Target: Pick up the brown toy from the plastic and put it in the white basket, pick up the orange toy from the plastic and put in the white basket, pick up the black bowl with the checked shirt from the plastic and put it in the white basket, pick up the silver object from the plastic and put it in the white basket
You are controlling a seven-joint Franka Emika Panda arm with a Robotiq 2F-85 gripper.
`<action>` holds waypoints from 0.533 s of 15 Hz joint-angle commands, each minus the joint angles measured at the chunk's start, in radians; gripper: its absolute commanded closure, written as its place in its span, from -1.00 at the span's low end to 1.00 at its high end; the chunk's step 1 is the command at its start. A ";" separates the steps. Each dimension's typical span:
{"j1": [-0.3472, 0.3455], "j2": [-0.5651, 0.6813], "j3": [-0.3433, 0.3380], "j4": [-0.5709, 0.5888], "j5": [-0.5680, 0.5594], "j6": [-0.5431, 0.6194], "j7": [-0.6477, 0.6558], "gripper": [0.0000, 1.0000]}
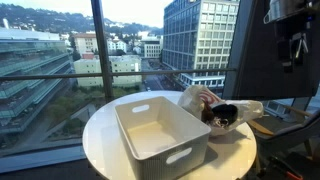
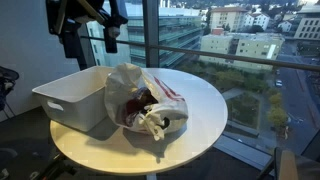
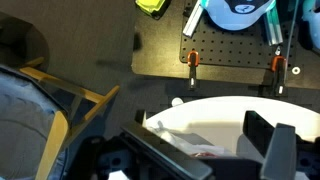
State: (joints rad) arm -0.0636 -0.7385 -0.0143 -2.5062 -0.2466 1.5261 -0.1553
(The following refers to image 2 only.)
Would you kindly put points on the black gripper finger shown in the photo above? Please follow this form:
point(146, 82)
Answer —
point(110, 35)
point(71, 44)

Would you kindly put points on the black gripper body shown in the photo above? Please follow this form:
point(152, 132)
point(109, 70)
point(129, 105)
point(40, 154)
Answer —
point(59, 12)

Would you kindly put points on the purple white knitted cloth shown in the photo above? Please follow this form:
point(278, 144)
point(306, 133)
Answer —
point(140, 98)

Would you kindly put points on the white plastic basket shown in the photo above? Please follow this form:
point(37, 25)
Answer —
point(76, 100)

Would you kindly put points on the black chair at left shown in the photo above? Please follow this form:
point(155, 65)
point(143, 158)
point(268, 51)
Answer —
point(7, 83)

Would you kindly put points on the round white table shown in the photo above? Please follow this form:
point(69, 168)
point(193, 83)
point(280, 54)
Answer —
point(113, 150)

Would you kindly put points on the black tripod stand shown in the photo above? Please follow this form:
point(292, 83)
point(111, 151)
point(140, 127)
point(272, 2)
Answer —
point(56, 167)

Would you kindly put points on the metal window railing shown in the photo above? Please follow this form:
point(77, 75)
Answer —
point(152, 60)

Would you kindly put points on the wooden chair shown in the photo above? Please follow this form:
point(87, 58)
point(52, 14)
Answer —
point(286, 165)

